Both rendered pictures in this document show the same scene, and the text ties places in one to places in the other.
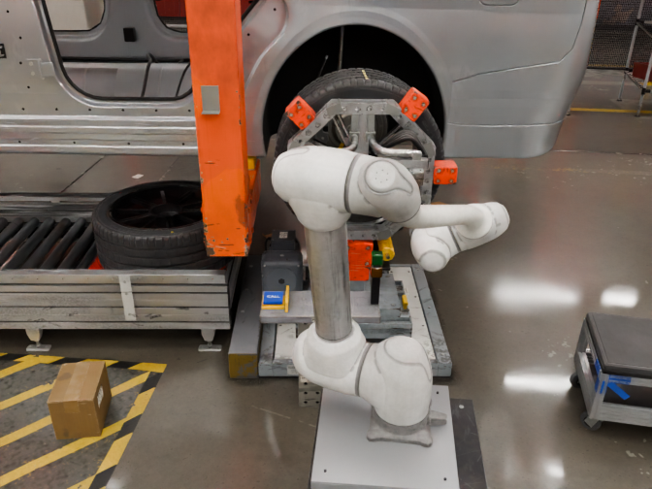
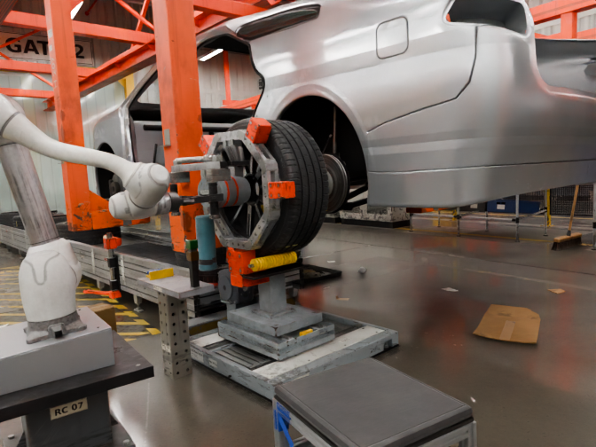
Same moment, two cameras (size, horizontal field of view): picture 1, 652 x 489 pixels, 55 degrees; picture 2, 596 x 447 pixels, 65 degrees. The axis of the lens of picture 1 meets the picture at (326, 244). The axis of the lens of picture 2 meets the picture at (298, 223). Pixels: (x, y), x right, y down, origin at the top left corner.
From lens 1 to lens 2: 2.34 m
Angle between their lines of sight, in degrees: 52
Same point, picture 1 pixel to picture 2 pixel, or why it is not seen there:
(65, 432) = not seen: hidden behind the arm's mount
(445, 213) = (72, 150)
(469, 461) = (63, 386)
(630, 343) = (340, 385)
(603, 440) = not seen: outside the picture
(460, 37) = (367, 91)
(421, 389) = (26, 285)
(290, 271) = (227, 279)
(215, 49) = (168, 105)
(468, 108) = (381, 155)
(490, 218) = (133, 169)
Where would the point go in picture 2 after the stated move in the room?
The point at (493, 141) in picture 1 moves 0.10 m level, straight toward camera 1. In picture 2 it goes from (406, 188) to (388, 189)
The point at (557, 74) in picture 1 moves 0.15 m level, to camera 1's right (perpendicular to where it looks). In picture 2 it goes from (456, 112) to (493, 106)
